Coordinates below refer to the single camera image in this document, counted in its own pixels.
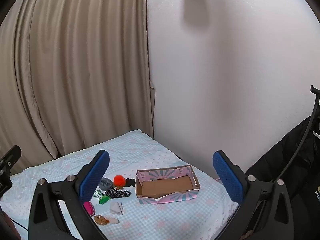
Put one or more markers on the pink pouch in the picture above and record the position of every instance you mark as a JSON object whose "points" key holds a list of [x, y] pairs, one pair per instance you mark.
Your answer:
{"points": [[88, 208]]}

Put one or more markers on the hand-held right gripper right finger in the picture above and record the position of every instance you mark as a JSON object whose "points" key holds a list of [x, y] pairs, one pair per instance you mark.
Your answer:
{"points": [[228, 178]]}

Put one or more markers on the pink printed cardboard box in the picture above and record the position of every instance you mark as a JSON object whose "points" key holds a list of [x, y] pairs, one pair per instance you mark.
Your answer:
{"points": [[165, 183]]}

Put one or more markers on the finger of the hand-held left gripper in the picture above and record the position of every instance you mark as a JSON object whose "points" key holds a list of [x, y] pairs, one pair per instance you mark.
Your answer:
{"points": [[10, 158]]}

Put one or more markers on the black scrunchie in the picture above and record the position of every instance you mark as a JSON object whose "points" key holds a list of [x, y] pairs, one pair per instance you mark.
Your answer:
{"points": [[130, 182]]}

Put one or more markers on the beige curtain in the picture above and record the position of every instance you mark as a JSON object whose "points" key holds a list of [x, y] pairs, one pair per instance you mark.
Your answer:
{"points": [[75, 67]]}

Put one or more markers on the black rack pole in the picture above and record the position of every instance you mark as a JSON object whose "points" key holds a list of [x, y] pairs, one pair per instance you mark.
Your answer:
{"points": [[303, 140]]}

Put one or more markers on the brown plush toy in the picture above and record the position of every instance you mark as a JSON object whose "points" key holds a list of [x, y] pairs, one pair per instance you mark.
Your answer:
{"points": [[102, 220]]}

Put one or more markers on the white folded cloth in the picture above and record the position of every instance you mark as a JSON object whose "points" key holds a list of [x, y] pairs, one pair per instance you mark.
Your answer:
{"points": [[116, 208]]}

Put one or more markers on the orange fluffy pom-pom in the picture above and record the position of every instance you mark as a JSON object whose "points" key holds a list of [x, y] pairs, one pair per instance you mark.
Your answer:
{"points": [[119, 181]]}

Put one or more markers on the grey rolled sock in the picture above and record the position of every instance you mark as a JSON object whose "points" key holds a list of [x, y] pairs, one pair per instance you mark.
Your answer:
{"points": [[105, 183]]}

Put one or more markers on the dark patterned cloth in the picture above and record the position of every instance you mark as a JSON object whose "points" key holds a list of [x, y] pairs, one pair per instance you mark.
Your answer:
{"points": [[117, 194]]}

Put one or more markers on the blue checked blanket pink bows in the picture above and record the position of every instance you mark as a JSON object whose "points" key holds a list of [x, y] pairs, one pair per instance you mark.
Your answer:
{"points": [[175, 212]]}

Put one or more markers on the green white packet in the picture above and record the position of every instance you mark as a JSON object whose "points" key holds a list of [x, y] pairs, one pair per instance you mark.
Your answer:
{"points": [[103, 199]]}

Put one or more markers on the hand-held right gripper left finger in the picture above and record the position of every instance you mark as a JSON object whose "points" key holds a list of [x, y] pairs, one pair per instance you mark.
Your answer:
{"points": [[96, 175]]}

